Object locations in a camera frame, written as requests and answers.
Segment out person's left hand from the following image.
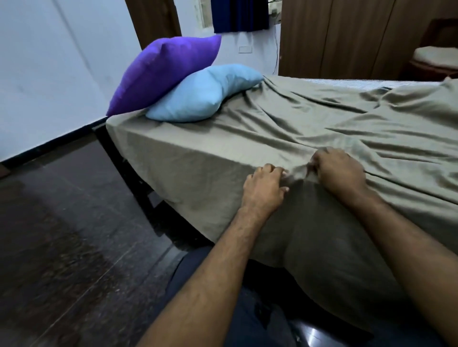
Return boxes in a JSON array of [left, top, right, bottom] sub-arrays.
[[241, 163, 290, 221]]

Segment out person's right hand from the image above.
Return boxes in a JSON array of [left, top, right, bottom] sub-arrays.
[[308, 147, 373, 208]]

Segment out plain taupe bed sheet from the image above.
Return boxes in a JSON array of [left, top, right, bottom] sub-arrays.
[[106, 75, 458, 333]]

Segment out light blue pillow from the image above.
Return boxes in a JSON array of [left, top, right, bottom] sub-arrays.
[[146, 63, 264, 123]]

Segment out brown wooden wardrobe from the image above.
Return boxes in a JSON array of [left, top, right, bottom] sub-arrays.
[[278, 0, 458, 81]]

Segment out beige striped bed sheet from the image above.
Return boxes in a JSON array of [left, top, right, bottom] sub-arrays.
[[413, 45, 458, 69]]

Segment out purple dotted pillow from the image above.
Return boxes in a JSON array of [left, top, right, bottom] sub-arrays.
[[106, 34, 222, 117]]

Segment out person's right forearm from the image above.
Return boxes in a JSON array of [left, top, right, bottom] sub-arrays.
[[350, 194, 458, 347]]

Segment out person's left forearm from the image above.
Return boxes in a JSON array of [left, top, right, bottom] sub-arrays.
[[137, 209, 269, 347]]

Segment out person's dark trousers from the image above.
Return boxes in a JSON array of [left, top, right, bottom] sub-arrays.
[[157, 246, 448, 347]]

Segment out white striped mattress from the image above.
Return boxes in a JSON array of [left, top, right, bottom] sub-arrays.
[[304, 78, 441, 89]]

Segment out maroon plastic chair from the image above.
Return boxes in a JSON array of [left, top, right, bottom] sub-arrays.
[[402, 18, 458, 81]]

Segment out dark blue curtain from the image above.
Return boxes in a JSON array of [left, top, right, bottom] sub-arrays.
[[211, 0, 270, 33]]

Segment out white window grille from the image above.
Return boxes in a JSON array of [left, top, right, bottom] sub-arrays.
[[193, 0, 283, 29]]

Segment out dark wooden bed frame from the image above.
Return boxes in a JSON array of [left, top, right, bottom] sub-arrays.
[[94, 123, 201, 247]]

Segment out thin black wall cable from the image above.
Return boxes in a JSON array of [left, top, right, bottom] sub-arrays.
[[270, 25, 281, 75]]

